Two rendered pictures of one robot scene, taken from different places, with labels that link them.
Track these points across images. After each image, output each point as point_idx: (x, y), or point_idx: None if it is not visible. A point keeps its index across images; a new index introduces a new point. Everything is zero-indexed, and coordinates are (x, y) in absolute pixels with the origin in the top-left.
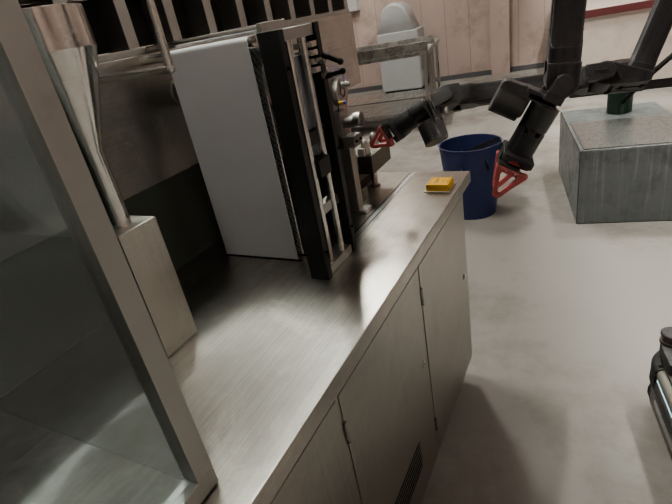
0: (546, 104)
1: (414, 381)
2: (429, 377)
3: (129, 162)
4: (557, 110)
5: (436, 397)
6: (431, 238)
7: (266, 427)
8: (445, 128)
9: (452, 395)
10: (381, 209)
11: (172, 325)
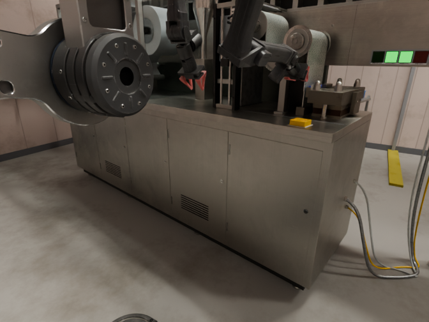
0: (179, 43)
1: (210, 176)
2: (227, 197)
3: None
4: (178, 47)
5: (232, 216)
6: (234, 122)
7: (153, 101)
8: (271, 71)
9: (254, 250)
10: (277, 115)
11: (198, 91)
